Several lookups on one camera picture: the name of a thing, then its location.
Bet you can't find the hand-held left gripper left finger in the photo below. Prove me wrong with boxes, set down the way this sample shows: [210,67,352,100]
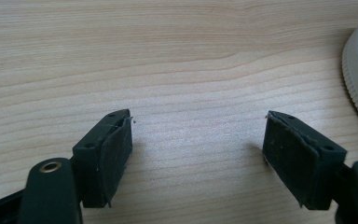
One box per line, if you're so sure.
[72,108,133,209]

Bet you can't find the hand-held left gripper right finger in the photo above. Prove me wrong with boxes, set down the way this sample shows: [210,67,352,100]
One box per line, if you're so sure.
[262,110,348,211]

